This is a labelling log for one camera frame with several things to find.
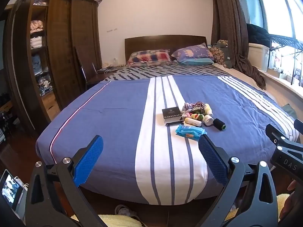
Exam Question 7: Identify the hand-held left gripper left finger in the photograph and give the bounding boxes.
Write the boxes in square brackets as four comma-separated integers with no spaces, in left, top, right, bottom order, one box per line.
[26,135,112,227]

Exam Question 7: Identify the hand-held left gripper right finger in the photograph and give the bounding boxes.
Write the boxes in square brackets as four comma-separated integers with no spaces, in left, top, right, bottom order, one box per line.
[198,134,278,227]

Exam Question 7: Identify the person's right hand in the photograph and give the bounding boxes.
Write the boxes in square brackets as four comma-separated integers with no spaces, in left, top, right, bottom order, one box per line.
[279,180,299,221]

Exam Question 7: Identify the dark green cloth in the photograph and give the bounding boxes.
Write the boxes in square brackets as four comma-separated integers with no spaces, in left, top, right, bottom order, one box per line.
[282,103,298,118]

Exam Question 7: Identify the blue wet wipes packet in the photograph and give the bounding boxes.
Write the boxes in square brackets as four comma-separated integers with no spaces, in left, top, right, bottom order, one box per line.
[175,124,207,141]

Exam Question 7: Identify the black thread spool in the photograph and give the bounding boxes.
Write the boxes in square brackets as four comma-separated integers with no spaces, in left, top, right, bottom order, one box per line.
[213,118,226,131]

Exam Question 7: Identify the blue white striped blanket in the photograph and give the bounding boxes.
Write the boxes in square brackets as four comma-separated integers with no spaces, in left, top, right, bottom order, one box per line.
[35,75,300,205]

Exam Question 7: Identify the monkey toy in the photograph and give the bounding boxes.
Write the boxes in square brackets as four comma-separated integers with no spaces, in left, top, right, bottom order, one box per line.
[292,68,303,86]

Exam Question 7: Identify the grey slipper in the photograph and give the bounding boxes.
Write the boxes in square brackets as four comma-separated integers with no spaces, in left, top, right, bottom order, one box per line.
[115,204,139,218]

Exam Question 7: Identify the white storage box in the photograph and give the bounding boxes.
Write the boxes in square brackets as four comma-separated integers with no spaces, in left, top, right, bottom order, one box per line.
[248,43,270,72]

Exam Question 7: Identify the phone with lit screen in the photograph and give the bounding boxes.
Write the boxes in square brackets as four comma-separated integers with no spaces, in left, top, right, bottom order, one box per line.
[0,169,25,212]

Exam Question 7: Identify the black metal rack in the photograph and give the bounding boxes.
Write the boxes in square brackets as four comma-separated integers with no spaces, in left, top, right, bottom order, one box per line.
[269,35,303,86]

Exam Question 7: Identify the folding chair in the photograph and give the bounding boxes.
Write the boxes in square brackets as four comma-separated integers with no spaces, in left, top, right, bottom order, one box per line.
[74,46,98,91]

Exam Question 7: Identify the zigzag patterned bed sheet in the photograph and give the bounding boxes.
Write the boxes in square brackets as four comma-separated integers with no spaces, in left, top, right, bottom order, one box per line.
[104,63,233,82]

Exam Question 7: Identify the teal pillow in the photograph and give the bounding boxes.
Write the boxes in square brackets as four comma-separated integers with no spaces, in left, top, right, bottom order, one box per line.
[177,58,215,66]

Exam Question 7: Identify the black jacket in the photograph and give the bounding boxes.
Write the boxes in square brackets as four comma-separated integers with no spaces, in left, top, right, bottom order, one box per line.
[246,23,273,48]

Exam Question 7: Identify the patterned brown cushion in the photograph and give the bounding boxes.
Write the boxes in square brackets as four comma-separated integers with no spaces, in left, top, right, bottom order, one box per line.
[209,40,229,66]

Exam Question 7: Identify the purple elephant print pillow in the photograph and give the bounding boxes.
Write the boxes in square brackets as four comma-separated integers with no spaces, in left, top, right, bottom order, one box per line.
[172,43,215,61]

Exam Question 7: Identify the blue folded clothes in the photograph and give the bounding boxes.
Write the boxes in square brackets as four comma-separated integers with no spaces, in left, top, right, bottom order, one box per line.
[32,54,49,75]

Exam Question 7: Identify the dark wooden wardrobe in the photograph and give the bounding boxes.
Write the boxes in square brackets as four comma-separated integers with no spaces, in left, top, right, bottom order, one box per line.
[5,0,103,138]

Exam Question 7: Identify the brown curtain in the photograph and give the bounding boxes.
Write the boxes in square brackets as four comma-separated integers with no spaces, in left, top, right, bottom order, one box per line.
[209,0,267,90]

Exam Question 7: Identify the plaid pillow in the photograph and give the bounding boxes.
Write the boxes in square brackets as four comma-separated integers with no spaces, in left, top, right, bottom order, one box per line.
[127,50,173,67]

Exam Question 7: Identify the wooden headboard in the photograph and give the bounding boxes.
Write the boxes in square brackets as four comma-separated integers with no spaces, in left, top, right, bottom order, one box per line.
[125,35,207,61]

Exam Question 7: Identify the white folded clothes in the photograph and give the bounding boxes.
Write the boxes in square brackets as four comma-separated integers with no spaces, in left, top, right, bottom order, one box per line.
[30,36,44,48]

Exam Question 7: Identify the pink folded clothes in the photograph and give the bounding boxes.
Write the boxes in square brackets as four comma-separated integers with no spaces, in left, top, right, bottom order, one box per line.
[30,20,44,32]

